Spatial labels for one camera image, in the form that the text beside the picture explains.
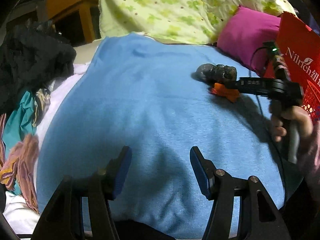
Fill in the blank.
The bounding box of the orange wrapper trash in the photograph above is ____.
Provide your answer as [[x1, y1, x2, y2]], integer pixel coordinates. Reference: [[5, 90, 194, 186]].
[[209, 83, 240, 102]]

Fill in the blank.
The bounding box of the pink striped garment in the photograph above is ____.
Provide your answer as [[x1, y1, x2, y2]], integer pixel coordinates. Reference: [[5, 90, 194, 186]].
[[0, 133, 41, 213]]

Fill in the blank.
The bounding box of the black clothing pile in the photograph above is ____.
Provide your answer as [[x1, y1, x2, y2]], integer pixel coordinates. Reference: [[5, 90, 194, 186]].
[[1, 21, 76, 114]]

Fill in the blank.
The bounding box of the green clover quilt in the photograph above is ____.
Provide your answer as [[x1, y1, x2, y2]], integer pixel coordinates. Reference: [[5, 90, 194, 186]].
[[99, 0, 294, 44]]

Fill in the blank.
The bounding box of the teal garment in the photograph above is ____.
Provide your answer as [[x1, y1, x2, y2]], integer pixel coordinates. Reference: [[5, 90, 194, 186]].
[[2, 91, 36, 158]]

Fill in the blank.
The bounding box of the magenta pillow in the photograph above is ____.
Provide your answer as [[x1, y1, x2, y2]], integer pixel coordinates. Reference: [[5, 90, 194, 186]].
[[217, 6, 281, 76]]

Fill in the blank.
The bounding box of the right hand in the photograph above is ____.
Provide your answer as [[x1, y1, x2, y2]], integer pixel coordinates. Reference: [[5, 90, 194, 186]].
[[269, 105, 313, 145]]

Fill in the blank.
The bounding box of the black plastic bag trash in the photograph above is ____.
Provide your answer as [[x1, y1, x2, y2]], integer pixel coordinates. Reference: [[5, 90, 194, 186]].
[[191, 63, 237, 86]]

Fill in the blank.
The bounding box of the red Nilrich paper bag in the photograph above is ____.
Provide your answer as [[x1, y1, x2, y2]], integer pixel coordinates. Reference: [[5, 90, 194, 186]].
[[276, 12, 320, 123]]

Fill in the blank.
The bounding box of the blue towel blanket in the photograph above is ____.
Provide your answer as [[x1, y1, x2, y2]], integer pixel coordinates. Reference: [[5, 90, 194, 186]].
[[36, 34, 284, 239]]

